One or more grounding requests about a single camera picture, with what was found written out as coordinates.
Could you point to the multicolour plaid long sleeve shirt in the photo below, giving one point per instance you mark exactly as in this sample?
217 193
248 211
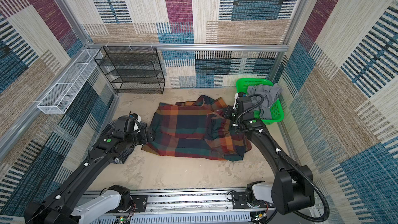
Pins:
196 129

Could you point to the grey plaid long sleeve shirt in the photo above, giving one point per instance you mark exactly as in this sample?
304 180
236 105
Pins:
119 132

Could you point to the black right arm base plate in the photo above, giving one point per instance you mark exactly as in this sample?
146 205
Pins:
240 201

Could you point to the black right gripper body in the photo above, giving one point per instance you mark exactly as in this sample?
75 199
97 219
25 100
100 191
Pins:
231 113

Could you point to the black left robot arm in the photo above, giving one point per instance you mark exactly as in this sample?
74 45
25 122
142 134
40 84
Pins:
61 206

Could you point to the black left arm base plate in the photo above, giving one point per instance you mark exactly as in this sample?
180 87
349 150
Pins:
137 204

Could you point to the white wire mesh tray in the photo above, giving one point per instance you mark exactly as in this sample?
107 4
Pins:
59 98

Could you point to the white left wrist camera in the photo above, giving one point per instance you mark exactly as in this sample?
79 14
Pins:
135 122

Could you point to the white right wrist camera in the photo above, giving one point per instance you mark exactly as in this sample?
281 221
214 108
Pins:
237 95

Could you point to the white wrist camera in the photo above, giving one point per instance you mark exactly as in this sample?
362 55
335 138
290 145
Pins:
237 95
135 122

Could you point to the black wire mesh shelf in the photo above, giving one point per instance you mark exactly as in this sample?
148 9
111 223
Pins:
132 69

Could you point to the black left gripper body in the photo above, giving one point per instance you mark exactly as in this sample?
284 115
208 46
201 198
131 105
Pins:
143 138

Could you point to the green plastic basket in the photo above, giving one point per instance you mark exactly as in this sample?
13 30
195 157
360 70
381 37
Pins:
276 110

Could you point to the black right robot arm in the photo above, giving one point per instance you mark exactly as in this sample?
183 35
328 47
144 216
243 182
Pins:
290 191

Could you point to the aluminium mounting rail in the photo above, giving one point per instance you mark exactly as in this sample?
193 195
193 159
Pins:
193 206

